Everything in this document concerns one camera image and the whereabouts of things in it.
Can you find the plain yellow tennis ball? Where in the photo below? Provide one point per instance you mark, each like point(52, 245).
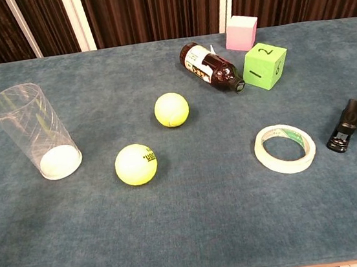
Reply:
point(171, 110)

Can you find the yellow tennis ball black print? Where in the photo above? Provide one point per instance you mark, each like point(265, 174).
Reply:
point(133, 166)

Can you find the clear plastic cup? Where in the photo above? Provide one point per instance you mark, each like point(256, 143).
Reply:
point(27, 126)

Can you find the brown glass bottle white label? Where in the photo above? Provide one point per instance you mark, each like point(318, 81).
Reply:
point(212, 65)

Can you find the beige masking tape roll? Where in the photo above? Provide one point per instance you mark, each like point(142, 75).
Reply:
point(263, 159)

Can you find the blue velvet tablecloth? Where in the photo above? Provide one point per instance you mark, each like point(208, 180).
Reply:
point(208, 217)

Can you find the green numbered foam die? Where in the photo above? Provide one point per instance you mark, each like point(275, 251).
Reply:
point(263, 67)

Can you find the pink foam cube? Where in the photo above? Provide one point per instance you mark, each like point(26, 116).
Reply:
point(239, 34)

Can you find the black stapler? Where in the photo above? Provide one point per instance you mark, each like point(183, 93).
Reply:
point(349, 119)

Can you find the white partition frame post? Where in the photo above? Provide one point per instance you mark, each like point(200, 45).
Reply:
point(78, 22)
point(225, 0)
point(25, 28)

